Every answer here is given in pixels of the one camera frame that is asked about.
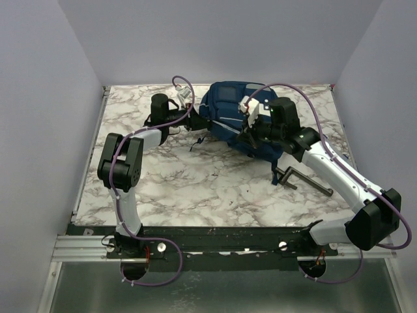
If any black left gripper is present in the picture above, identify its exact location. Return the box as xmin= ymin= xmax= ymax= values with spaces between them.
xmin=165 ymin=103 xmax=212 ymax=131

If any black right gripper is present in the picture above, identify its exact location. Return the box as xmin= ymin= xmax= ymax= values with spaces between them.
xmin=236 ymin=111 xmax=284 ymax=149

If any navy blue student backpack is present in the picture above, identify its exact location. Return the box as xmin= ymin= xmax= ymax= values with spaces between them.
xmin=194 ymin=81 xmax=283 ymax=186

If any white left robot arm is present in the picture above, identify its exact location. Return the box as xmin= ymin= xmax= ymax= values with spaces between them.
xmin=97 ymin=93 xmax=210 ymax=258

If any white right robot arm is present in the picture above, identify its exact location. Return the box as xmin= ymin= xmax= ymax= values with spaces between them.
xmin=238 ymin=96 xmax=401 ymax=256

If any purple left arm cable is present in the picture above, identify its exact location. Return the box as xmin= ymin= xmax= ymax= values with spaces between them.
xmin=110 ymin=75 xmax=195 ymax=288

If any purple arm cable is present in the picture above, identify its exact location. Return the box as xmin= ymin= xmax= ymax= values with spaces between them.
xmin=110 ymin=75 xmax=195 ymax=288
xmin=244 ymin=83 xmax=412 ymax=284

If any steel clamp handle tool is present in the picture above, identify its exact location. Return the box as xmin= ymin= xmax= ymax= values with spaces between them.
xmin=273 ymin=166 xmax=334 ymax=197

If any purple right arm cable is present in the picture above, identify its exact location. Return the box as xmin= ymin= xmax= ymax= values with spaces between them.
xmin=244 ymin=83 xmax=412 ymax=284

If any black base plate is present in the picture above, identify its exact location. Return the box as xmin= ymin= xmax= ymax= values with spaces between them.
xmin=53 ymin=224 xmax=359 ymax=273

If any aluminium rail frame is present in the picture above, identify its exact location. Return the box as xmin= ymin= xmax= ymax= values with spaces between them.
xmin=41 ymin=86 xmax=402 ymax=312

